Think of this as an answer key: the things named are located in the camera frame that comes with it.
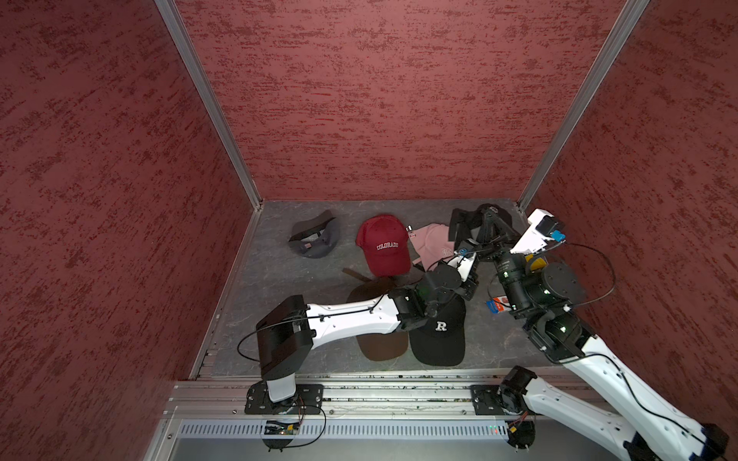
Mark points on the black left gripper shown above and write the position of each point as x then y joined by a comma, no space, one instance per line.
469,286

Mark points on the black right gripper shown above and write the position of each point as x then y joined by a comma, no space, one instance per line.
501,243

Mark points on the black cap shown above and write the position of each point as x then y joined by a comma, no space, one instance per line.
482,225

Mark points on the black baseball cap letter R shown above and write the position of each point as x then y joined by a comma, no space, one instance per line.
441,341

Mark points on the pink baseball cap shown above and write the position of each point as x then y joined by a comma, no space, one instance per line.
432,245

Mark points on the dark red baseball cap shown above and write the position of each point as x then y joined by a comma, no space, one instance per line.
383,240

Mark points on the brown baseball cap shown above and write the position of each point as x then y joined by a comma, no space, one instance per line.
377,347

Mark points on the grey baseball cap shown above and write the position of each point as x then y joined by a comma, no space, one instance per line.
315,238

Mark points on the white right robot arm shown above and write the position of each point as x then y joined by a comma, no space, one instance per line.
641,425

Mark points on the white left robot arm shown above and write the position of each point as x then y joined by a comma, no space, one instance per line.
432,312

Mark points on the toothpaste tube box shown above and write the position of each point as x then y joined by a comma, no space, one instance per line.
498,305

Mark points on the yellow plastic cup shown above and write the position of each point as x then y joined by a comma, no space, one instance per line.
535,263

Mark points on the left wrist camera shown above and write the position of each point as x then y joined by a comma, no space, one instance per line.
463,261

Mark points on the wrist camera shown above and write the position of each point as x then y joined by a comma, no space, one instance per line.
463,261
544,232

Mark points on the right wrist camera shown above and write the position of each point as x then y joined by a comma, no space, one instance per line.
544,232

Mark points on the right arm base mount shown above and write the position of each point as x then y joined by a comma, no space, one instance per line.
490,400

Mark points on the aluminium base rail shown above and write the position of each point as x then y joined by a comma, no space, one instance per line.
405,415

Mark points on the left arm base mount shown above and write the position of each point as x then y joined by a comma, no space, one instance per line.
306,401

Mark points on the right rear aluminium corner post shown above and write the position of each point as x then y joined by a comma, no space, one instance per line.
617,38

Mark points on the aluminium corner post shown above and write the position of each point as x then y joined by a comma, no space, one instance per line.
617,38
177,31

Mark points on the left rear aluminium corner post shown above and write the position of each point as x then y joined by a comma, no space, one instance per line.
177,31

